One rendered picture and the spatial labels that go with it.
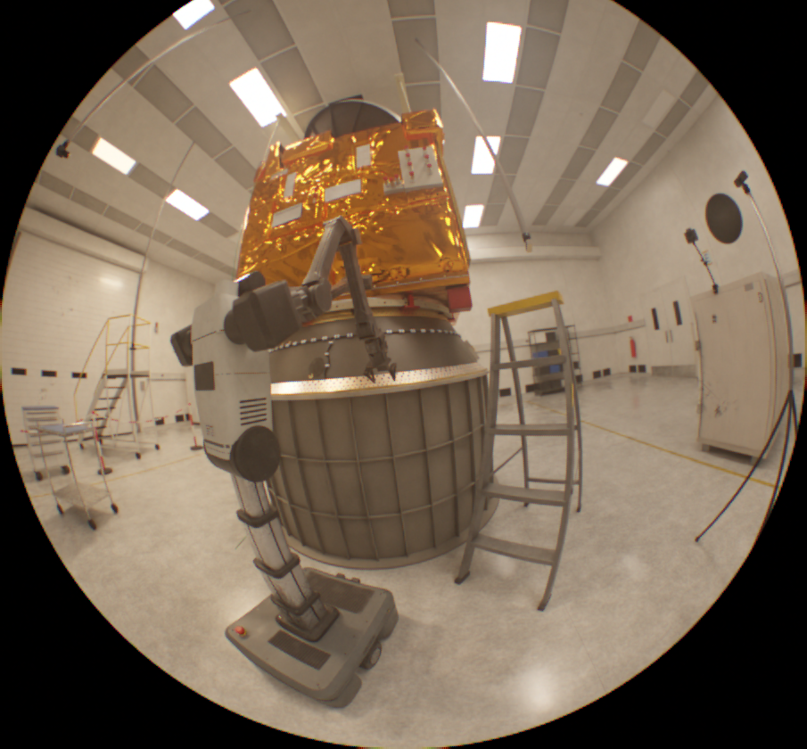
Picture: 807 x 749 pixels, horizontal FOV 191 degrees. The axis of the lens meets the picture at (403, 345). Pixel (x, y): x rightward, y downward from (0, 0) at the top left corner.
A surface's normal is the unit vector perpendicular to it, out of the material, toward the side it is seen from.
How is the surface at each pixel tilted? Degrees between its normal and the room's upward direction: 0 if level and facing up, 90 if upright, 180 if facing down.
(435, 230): 89
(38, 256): 90
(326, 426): 90
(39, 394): 90
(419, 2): 180
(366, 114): 135
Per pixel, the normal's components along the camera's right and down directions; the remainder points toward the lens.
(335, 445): -0.06, -0.10
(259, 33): 0.11, 0.99
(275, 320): 0.95, -0.14
